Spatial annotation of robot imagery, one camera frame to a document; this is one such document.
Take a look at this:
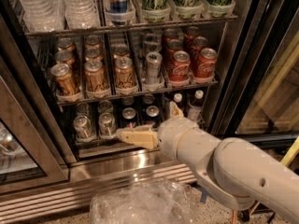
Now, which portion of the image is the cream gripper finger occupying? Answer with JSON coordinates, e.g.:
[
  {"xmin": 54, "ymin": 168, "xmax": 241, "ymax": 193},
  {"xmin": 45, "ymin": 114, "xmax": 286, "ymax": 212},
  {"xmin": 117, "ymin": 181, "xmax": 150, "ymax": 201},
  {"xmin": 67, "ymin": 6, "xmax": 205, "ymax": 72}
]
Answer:
[
  {"xmin": 116, "ymin": 125, "xmax": 158, "ymax": 149},
  {"xmin": 169, "ymin": 101, "xmax": 184, "ymax": 119}
]

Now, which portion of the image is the silver redbull can front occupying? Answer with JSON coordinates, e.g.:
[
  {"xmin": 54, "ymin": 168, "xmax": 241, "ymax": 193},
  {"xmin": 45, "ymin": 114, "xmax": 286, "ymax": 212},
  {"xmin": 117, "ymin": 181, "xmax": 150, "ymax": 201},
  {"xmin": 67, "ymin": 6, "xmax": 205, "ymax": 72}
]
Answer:
[{"xmin": 146, "ymin": 51, "xmax": 163, "ymax": 85}]

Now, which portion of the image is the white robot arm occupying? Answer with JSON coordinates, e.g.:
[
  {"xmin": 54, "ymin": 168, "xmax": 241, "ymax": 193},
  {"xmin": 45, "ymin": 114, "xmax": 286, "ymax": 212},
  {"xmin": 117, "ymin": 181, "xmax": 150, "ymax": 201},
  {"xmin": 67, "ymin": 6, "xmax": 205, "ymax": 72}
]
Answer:
[{"xmin": 117, "ymin": 117, "xmax": 299, "ymax": 224}]

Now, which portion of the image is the blue pepsi can front right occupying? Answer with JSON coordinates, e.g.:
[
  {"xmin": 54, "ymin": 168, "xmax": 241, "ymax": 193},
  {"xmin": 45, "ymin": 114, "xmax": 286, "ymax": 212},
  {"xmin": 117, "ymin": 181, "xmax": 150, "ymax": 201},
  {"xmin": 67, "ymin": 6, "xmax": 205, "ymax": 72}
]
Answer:
[{"xmin": 145, "ymin": 105, "xmax": 160, "ymax": 128}]

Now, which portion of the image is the blue pepsi can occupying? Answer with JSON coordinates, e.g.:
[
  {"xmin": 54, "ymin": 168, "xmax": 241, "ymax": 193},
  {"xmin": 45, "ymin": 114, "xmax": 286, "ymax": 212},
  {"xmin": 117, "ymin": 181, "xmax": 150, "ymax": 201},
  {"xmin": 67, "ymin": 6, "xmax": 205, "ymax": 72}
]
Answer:
[
  {"xmin": 145, "ymin": 105, "xmax": 160, "ymax": 128},
  {"xmin": 122, "ymin": 107, "xmax": 137, "ymax": 128}
]

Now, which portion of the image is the blue pepsi can front left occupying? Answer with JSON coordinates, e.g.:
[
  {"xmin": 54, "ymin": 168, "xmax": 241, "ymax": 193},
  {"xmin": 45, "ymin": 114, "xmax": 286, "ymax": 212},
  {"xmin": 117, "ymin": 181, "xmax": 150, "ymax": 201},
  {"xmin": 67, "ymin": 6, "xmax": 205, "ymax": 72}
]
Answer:
[{"xmin": 122, "ymin": 107, "xmax": 137, "ymax": 128}]

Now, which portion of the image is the pepsi can behind right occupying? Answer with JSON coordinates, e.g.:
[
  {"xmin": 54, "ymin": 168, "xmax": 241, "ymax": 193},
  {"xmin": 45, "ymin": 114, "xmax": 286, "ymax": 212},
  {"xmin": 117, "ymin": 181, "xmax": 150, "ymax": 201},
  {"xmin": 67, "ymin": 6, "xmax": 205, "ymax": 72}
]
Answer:
[{"xmin": 142, "ymin": 94, "xmax": 155, "ymax": 107}]

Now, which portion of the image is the pepsi can behind left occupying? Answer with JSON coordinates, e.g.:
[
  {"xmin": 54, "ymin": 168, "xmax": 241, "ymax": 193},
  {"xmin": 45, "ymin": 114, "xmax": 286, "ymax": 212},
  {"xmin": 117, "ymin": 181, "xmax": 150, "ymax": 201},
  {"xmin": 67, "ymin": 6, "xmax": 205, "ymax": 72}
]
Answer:
[{"xmin": 121, "ymin": 97, "xmax": 135, "ymax": 108}]

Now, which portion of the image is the red coke can front left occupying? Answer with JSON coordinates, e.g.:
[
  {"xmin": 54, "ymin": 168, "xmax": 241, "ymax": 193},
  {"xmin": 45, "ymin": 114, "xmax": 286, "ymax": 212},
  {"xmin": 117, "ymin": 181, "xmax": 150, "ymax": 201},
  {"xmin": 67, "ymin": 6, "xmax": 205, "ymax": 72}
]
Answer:
[{"xmin": 168, "ymin": 50, "xmax": 191, "ymax": 81}]

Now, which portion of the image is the red coke can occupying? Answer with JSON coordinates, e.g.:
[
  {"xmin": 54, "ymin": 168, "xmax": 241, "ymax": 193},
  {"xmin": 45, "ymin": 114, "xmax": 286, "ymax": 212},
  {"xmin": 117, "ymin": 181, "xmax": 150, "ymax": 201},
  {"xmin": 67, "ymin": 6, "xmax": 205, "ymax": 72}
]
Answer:
[
  {"xmin": 162, "ymin": 28, "xmax": 178, "ymax": 46},
  {"xmin": 183, "ymin": 26, "xmax": 200, "ymax": 46},
  {"xmin": 193, "ymin": 48, "xmax": 218, "ymax": 78},
  {"xmin": 164, "ymin": 39, "xmax": 183, "ymax": 65},
  {"xmin": 190, "ymin": 36, "xmax": 208, "ymax": 65},
  {"xmin": 168, "ymin": 50, "xmax": 191, "ymax": 81}
]

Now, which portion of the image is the white green can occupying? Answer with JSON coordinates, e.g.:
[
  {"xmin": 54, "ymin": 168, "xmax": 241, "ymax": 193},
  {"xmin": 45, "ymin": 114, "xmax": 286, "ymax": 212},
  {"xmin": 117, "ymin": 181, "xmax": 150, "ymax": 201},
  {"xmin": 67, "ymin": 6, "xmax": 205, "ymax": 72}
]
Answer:
[
  {"xmin": 98, "ymin": 112, "xmax": 117, "ymax": 135},
  {"xmin": 73, "ymin": 116, "xmax": 93, "ymax": 139}
]

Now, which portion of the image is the red coke can front right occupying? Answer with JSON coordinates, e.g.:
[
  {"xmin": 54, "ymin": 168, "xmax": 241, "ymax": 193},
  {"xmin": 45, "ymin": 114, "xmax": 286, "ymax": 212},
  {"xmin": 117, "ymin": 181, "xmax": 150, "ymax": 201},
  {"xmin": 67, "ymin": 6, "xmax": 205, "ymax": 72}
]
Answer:
[{"xmin": 193, "ymin": 48, "xmax": 218, "ymax": 78}]

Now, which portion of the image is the white green can bottom left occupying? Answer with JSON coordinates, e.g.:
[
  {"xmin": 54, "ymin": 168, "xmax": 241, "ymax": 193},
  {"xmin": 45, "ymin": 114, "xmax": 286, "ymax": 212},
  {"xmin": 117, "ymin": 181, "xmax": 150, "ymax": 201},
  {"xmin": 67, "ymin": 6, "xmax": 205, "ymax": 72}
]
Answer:
[{"xmin": 73, "ymin": 116, "xmax": 93, "ymax": 139}]

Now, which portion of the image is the gold can front right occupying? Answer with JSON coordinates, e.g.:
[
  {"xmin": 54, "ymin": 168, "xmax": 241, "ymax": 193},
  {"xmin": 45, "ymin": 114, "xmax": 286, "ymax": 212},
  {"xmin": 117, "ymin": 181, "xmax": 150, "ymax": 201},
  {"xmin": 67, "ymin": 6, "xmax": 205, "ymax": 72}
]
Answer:
[{"xmin": 115, "ymin": 57, "xmax": 136, "ymax": 89}]

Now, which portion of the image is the gold can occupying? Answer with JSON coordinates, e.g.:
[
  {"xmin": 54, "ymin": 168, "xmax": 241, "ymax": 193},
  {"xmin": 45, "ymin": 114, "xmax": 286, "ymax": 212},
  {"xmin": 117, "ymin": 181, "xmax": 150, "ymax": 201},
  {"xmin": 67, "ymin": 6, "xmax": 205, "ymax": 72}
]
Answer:
[
  {"xmin": 84, "ymin": 35, "xmax": 103, "ymax": 49},
  {"xmin": 84, "ymin": 48, "xmax": 104, "ymax": 62},
  {"xmin": 57, "ymin": 37, "xmax": 76, "ymax": 51},
  {"xmin": 84, "ymin": 60, "xmax": 109, "ymax": 92},
  {"xmin": 115, "ymin": 57, "xmax": 136, "ymax": 89},
  {"xmin": 112, "ymin": 44, "xmax": 130, "ymax": 60},
  {"xmin": 50, "ymin": 63, "xmax": 79, "ymax": 96},
  {"xmin": 55, "ymin": 49, "xmax": 76, "ymax": 68}
]

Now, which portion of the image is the red coke can middle left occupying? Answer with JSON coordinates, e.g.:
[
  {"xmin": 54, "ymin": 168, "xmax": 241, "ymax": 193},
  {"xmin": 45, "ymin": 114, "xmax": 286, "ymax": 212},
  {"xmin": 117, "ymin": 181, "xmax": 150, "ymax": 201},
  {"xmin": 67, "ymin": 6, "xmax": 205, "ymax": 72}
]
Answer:
[{"xmin": 164, "ymin": 39, "xmax": 183, "ymax": 65}]

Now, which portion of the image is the can behind bottom left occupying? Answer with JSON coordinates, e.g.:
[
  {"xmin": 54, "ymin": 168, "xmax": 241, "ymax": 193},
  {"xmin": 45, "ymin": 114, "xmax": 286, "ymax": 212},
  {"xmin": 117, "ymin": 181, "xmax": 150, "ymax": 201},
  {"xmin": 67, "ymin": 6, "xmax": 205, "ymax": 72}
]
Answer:
[{"xmin": 76, "ymin": 103, "xmax": 92, "ymax": 118}]

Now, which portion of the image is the silver redbull can behind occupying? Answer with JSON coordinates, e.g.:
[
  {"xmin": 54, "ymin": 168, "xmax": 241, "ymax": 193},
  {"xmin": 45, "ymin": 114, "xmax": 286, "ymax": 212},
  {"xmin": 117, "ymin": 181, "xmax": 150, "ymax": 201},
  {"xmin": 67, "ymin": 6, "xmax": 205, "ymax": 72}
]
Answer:
[{"xmin": 142, "ymin": 33, "xmax": 162, "ymax": 56}]

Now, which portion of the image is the red coke can middle right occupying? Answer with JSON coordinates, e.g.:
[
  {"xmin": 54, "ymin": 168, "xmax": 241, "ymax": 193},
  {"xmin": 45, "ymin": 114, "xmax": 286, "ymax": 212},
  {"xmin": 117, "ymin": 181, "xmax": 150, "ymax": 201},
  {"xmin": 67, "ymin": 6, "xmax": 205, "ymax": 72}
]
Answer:
[{"xmin": 190, "ymin": 36, "xmax": 208, "ymax": 65}]

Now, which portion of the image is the red coke can back left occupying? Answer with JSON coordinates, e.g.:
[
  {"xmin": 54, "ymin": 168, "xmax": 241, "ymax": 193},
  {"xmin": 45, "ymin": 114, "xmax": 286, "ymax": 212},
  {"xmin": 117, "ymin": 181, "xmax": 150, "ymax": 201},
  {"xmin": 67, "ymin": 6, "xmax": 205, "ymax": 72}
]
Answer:
[{"xmin": 162, "ymin": 28, "xmax": 178, "ymax": 46}]

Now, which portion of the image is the gold can front middle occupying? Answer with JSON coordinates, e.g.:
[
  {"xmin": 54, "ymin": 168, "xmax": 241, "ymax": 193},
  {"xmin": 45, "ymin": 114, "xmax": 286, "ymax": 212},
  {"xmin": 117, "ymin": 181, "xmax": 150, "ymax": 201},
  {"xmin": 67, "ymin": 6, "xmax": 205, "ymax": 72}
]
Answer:
[{"xmin": 84, "ymin": 60, "xmax": 109, "ymax": 92}]

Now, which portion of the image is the red coke can back right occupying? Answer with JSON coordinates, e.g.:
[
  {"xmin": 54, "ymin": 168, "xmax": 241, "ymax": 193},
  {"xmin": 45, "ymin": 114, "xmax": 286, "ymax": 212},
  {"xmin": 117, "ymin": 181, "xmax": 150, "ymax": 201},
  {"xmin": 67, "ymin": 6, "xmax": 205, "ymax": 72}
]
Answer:
[{"xmin": 183, "ymin": 26, "xmax": 200, "ymax": 46}]

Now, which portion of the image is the fridge glass door right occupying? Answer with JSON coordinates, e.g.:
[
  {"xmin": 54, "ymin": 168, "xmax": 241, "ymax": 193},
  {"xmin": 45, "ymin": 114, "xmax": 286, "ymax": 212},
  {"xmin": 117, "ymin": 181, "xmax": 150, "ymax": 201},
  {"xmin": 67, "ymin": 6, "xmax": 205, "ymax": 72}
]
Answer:
[{"xmin": 212, "ymin": 0, "xmax": 299, "ymax": 150}]

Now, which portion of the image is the fridge glass door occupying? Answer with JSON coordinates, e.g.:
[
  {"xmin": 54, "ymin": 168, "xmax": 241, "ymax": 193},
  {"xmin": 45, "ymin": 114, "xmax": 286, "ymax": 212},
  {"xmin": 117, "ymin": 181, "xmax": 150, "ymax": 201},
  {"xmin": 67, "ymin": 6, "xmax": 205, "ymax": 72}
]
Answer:
[
  {"xmin": 212, "ymin": 0, "xmax": 299, "ymax": 150},
  {"xmin": 0, "ymin": 58, "xmax": 69, "ymax": 195}
]

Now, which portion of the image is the gold can front left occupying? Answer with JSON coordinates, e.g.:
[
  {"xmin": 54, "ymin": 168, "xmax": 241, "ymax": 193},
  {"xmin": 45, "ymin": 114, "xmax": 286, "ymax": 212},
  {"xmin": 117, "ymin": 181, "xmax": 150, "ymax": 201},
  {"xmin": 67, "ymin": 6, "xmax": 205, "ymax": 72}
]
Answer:
[{"xmin": 50, "ymin": 63, "xmax": 79, "ymax": 96}]

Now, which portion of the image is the stainless steel fridge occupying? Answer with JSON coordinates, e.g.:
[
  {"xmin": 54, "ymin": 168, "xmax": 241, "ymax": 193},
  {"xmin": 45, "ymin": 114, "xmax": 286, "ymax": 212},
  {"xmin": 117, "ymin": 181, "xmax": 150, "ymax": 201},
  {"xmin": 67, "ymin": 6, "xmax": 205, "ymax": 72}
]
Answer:
[{"xmin": 0, "ymin": 0, "xmax": 275, "ymax": 224}]

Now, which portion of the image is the gold can back middle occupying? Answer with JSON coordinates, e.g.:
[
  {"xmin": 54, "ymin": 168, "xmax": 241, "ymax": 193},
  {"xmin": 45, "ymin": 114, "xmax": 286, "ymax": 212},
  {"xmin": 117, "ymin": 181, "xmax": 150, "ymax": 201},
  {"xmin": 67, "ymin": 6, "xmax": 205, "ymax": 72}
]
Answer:
[{"xmin": 84, "ymin": 35, "xmax": 103, "ymax": 49}]

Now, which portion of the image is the fridge glass door left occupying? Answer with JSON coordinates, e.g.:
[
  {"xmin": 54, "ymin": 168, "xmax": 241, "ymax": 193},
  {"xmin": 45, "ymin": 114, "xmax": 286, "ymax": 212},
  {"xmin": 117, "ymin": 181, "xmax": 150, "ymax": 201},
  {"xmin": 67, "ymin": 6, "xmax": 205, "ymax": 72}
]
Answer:
[{"xmin": 0, "ymin": 58, "xmax": 69, "ymax": 195}]

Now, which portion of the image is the gold can back left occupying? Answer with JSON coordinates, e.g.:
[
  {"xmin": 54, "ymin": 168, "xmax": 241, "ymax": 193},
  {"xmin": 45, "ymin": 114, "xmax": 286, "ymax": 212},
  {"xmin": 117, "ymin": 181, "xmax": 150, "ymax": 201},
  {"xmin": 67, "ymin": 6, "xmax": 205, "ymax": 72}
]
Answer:
[{"xmin": 57, "ymin": 37, "xmax": 76, "ymax": 51}]

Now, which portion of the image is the dark bottle white cap left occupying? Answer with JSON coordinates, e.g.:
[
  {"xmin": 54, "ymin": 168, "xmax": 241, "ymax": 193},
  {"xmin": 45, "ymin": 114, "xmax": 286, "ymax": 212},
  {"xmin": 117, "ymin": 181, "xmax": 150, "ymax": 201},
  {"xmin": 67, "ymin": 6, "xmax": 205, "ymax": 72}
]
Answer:
[{"xmin": 169, "ymin": 93, "xmax": 184, "ymax": 110}]

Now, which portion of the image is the dark bottle white cap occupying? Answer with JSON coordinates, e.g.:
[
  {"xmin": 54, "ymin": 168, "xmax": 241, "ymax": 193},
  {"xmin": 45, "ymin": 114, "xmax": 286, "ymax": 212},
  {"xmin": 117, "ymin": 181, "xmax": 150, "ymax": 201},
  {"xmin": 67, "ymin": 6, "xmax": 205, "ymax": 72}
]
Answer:
[
  {"xmin": 169, "ymin": 93, "xmax": 184, "ymax": 110},
  {"xmin": 187, "ymin": 90, "xmax": 204, "ymax": 121}
]

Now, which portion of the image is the dark bottle white cap right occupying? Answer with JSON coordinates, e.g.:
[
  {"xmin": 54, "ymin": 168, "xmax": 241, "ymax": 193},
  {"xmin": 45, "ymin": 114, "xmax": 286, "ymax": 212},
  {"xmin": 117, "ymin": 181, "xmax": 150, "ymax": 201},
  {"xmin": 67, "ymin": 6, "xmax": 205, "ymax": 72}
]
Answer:
[{"xmin": 187, "ymin": 90, "xmax": 204, "ymax": 121}]

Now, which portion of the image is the clear plastic wrap bundle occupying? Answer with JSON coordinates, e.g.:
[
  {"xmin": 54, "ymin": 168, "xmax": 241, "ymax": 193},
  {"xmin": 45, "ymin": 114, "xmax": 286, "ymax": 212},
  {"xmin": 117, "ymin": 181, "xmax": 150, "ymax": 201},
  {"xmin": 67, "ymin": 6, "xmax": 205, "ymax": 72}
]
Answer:
[{"xmin": 90, "ymin": 180, "xmax": 196, "ymax": 224}]

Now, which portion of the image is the blue tape cross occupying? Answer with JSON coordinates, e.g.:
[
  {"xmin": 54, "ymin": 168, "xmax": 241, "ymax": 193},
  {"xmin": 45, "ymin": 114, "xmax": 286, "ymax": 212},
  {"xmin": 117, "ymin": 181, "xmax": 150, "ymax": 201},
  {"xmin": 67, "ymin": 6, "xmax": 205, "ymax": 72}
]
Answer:
[{"xmin": 196, "ymin": 186, "xmax": 207, "ymax": 203}]

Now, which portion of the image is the yellow black stand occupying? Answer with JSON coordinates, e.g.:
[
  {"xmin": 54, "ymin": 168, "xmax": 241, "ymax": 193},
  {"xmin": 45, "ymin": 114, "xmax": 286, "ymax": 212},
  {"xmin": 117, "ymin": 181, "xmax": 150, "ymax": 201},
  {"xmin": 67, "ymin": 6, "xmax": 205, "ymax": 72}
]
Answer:
[{"xmin": 237, "ymin": 136, "xmax": 299, "ymax": 222}]

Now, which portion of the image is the clear water bottle right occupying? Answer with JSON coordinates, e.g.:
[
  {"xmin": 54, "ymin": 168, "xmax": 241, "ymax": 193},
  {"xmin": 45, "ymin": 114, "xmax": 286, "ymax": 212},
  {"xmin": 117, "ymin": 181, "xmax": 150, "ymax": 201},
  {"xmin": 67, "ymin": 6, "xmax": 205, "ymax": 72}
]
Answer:
[{"xmin": 64, "ymin": 0, "xmax": 100, "ymax": 29}]

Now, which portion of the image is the clear water bottle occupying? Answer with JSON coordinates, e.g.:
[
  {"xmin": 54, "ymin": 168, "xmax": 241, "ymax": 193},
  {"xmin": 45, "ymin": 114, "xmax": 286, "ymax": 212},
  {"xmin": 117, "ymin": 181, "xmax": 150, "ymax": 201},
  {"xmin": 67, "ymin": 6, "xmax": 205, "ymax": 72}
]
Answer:
[
  {"xmin": 64, "ymin": 0, "xmax": 100, "ymax": 29},
  {"xmin": 20, "ymin": 0, "xmax": 64, "ymax": 33}
]

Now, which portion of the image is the clear water bottle left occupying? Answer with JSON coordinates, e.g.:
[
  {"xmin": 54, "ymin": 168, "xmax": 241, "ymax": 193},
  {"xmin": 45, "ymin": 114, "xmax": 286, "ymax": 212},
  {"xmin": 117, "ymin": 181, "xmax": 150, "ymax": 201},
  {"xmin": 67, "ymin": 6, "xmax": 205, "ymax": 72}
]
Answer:
[{"xmin": 20, "ymin": 0, "xmax": 64, "ymax": 33}]

